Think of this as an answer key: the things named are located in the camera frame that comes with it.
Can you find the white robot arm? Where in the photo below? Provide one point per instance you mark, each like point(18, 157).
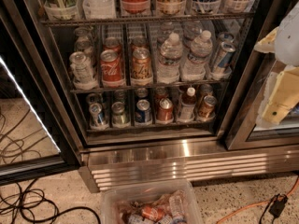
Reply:
point(286, 52)

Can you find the clear plastic bin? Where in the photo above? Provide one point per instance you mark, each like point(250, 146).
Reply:
point(123, 206)

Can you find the silver can middle shelf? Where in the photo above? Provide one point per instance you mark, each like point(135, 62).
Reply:
point(81, 66)

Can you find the blue silver slim can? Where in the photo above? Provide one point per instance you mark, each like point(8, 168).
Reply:
point(224, 55)

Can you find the blue pepsi can bottom shelf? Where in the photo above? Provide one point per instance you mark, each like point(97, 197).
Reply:
point(143, 111)

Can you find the red can bottom shelf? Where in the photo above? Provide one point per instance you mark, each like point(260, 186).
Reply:
point(165, 110)

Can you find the gold can middle shelf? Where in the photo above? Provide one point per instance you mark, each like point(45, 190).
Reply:
point(141, 64)

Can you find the red coca-cola can middle shelf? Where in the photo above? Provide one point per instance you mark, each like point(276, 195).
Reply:
point(110, 62)

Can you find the fridge bottom grille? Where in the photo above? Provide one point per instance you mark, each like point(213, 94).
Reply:
point(105, 170)

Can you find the open fridge door left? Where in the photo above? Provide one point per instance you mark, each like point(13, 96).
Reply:
point(32, 144)

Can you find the red can in bin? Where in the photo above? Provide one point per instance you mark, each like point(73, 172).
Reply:
point(152, 213)

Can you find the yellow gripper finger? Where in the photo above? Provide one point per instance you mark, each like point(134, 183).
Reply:
point(267, 44)
point(284, 97)

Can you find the water bottle middle right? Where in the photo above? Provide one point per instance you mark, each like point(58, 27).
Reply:
point(198, 56)

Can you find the water bottle middle left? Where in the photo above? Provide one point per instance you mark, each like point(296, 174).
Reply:
point(169, 58)

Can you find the fridge glass door right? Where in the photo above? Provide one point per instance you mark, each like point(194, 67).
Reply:
point(246, 133)

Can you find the blue white can bottom shelf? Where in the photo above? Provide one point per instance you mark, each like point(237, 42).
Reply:
point(97, 114)

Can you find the orange can behind bottom shelf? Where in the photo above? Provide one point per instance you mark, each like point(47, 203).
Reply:
point(204, 90)

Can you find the black power plug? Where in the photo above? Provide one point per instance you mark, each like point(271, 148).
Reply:
point(278, 205)

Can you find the green can bottom shelf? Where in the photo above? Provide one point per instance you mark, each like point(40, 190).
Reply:
point(119, 115)

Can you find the orange can front bottom shelf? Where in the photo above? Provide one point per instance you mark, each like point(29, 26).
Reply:
point(207, 106)

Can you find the brown bottle white cap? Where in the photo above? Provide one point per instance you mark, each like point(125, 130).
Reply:
point(187, 103)

